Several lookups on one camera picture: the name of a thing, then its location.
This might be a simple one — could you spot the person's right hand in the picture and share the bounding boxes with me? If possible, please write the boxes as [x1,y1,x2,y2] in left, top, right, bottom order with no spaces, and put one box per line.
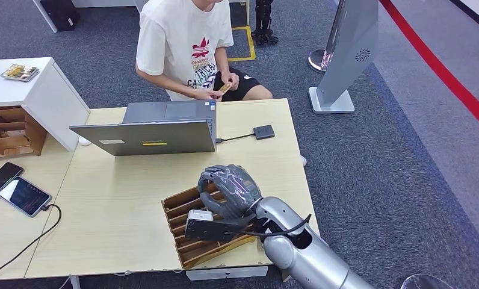
[193,89,224,101]

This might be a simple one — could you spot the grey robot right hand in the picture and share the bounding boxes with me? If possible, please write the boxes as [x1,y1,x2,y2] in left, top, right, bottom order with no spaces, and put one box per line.
[197,164,263,220]

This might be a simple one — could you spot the person's left hand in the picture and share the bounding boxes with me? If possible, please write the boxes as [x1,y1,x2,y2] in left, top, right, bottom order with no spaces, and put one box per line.
[220,72,240,91]

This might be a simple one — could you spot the brown cardboard card organizer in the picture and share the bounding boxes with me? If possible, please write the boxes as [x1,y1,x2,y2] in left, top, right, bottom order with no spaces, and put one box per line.
[161,181,257,270]

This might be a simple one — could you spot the person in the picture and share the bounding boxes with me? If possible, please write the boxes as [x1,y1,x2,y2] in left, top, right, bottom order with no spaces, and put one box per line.
[135,0,274,102]

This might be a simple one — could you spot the small black adapter box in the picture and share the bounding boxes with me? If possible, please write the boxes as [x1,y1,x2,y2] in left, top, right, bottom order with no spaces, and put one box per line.
[253,125,276,141]

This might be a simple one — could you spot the black robot legs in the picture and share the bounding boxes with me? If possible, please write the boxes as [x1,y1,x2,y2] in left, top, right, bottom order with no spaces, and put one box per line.
[250,0,280,46]

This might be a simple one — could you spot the grey laptop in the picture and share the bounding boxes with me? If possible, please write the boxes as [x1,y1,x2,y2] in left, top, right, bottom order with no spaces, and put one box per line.
[69,99,217,157]

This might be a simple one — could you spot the chrome stanchion base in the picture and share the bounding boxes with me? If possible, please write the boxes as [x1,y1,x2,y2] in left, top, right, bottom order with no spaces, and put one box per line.
[307,48,328,74]

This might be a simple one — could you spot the white drawer under table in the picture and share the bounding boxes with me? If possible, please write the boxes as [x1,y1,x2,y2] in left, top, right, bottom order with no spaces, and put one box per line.
[185,266,269,281]

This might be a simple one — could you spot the silver kiosk stand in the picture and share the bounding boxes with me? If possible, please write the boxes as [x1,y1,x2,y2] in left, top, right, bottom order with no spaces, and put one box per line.
[307,0,380,115]

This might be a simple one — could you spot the white cabinet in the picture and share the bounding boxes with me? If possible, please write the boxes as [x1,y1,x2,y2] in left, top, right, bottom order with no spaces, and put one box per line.
[0,57,91,153]

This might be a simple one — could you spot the brown cardboard shelf organizer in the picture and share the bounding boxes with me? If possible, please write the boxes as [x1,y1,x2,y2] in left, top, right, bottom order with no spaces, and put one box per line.
[0,105,48,161]

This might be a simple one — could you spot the white desk leg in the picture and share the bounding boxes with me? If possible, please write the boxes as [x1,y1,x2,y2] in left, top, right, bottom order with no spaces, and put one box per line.
[32,0,60,34]

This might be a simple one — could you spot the stack of patterned cards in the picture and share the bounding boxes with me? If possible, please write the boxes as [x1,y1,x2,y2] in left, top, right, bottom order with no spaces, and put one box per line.
[0,64,40,83]

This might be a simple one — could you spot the phone with lit screen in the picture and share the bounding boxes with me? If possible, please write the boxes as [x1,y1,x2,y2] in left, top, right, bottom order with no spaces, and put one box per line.
[0,176,53,218]

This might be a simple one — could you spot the clear glass dome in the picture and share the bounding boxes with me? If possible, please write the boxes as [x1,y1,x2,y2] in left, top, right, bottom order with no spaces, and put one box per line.
[400,274,456,289]

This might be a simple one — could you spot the red barrier belt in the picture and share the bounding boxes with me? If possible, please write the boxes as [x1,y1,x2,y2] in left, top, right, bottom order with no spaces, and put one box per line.
[379,0,479,137]

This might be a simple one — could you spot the black adapter cable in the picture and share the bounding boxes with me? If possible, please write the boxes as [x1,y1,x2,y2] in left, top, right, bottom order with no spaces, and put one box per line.
[215,133,255,143]

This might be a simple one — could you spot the black charging cable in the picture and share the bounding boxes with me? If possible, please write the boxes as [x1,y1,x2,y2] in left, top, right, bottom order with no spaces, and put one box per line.
[0,203,62,282]

